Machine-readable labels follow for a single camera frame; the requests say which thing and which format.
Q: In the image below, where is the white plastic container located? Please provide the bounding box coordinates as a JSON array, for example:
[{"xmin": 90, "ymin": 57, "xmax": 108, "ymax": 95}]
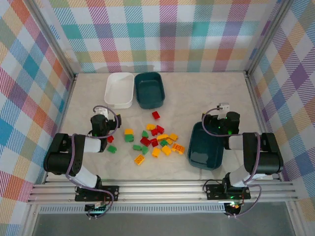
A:
[{"xmin": 104, "ymin": 72, "xmax": 135, "ymax": 109}]

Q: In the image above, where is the teal plastic container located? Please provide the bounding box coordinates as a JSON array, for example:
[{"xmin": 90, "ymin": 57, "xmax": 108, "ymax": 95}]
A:
[
  {"xmin": 134, "ymin": 71, "xmax": 166, "ymax": 110},
  {"xmin": 187, "ymin": 121, "xmax": 226, "ymax": 171}
]

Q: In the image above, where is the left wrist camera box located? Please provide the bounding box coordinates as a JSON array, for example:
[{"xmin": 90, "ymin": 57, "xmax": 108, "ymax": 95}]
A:
[{"xmin": 94, "ymin": 108, "xmax": 109, "ymax": 119}]

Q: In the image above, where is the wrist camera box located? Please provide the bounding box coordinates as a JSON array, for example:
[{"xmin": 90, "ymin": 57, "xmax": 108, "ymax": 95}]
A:
[
  {"xmin": 94, "ymin": 108, "xmax": 109, "ymax": 119},
  {"xmin": 216, "ymin": 103, "xmax": 230, "ymax": 120}
]

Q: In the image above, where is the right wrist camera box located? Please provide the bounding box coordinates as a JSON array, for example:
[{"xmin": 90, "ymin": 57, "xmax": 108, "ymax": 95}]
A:
[{"xmin": 216, "ymin": 103, "xmax": 230, "ymax": 120}]

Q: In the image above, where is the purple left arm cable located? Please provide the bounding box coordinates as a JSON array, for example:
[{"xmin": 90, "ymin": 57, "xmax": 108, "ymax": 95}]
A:
[{"xmin": 65, "ymin": 105, "xmax": 123, "ymax": 221}]

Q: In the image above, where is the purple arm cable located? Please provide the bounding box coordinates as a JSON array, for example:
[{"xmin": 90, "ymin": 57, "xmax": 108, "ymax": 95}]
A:
[
  {"xmin": 65, "ymin": 105, "xmax": 123, "ymax": 221},
  {"xmin": 201, "ymin": 105, "xmax": 263, "ymax": 218}
]

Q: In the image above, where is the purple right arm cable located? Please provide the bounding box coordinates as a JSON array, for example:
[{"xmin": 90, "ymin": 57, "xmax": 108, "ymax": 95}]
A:
[{"xmin": 201, "ymin": 105, "xmax": 263, "ymax": 218}]

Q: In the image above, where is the aluminium floor rail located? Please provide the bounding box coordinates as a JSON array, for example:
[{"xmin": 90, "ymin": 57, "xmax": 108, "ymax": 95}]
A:
[
  {"xmin": 43, "ymin": 72, "xmax": 78, "ymax": 185},
  {"xmin": 245, "ymin": 70, "xmax": 284, "ymax": 182}
]

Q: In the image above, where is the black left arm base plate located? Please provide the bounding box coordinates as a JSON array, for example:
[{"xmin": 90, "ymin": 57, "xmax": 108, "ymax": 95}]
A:
[{"xmin": 75, "ymin": 185, "xmax": 120, "ymax": 203}]

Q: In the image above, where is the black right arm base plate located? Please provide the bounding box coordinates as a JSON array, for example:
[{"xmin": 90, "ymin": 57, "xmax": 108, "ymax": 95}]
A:
[{"xmin": 205, "ymin": 183, "xmax": 252, "ymax": 200}]

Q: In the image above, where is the aluminium corner post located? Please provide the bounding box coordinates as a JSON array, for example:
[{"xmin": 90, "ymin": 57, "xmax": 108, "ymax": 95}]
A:
[
  {"xmin": 23, "ymin": 0, "xmax": 76, "ymax": 79},
  {"xmin": 246, "ymin": 0, "xmax": 295, "ymax": 76}
]

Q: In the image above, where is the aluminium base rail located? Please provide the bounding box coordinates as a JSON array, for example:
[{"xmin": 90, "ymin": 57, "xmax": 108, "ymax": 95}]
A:
[{"xmin": 26, "ymin": 180, "xmax": 300, "ymax": 205}]

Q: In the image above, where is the slotted grey cable duct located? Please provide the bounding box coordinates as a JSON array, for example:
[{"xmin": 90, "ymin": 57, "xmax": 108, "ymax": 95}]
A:
[{"xmin": 39, "ymin": 206, "xmax": 226, "ymax": 214}]

